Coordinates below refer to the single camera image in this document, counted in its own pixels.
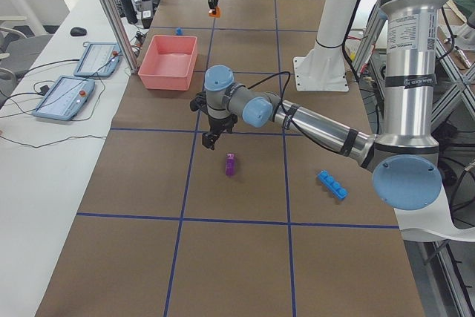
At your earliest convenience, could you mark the orange block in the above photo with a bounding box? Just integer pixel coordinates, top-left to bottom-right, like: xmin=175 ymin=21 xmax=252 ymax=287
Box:
xmin=209 ymin=7 xmax=221 ymax=18

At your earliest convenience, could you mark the purple block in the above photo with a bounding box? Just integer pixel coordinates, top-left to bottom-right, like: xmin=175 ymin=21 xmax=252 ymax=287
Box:
xmin=225 ymin=153 xmax=236 ymax=177

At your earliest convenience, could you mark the long blue block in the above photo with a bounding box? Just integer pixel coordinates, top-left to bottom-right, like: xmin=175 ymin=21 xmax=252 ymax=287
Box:
xmin=317 ymin=170 xmax=348 ymax=200

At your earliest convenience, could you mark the pink plastic box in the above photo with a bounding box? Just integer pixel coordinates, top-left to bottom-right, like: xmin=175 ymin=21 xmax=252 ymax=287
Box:
xmin=138 ymin=35 xmax=197 ymax=91

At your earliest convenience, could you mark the grey power adapter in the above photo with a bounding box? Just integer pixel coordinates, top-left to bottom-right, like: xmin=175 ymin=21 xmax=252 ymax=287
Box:
xmin=140 ymin=0 xmax=154 ymax=29

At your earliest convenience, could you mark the black bottle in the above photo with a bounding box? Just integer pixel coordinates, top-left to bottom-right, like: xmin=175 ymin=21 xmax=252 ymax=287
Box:
xmin=120 ymin=0 xmax=138 ymax=24

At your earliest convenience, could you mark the far blue teach pendant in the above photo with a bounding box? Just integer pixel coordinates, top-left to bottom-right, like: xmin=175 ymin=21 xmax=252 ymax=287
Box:
xmin=73 ymin=42 xmax=121 ymax=77

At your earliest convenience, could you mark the blue teach pendant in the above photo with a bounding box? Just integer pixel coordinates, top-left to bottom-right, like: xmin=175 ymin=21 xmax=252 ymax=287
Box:
xmin=73 ymin=42 xmax=121 ymax=77
xmin=32 ymin=76 xmax=96 ymax=121

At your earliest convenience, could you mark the black computer mouse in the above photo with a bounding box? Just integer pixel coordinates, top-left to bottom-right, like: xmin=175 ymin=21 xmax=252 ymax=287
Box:
xmin=70 ymin=27 xmax=88 ymax=37

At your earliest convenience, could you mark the near blue teach pendant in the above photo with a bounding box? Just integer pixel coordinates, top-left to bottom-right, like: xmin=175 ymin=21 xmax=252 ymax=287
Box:
xmin=32 ymin=76 xmax=96 ymax=121

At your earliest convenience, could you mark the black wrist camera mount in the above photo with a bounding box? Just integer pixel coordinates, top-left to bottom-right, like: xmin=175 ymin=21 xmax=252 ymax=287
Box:
xmin=189 ymin=91 xmax=208 ymax=115

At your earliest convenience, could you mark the aluminium frame post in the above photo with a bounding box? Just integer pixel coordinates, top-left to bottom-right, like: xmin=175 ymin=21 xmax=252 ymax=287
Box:
xmin=99 ymin=0 xmax=139 ymax=74

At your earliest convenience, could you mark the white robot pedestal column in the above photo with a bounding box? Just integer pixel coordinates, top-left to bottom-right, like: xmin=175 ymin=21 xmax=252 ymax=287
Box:
xmin=293 ymin=0 xmax=358 ymax=92

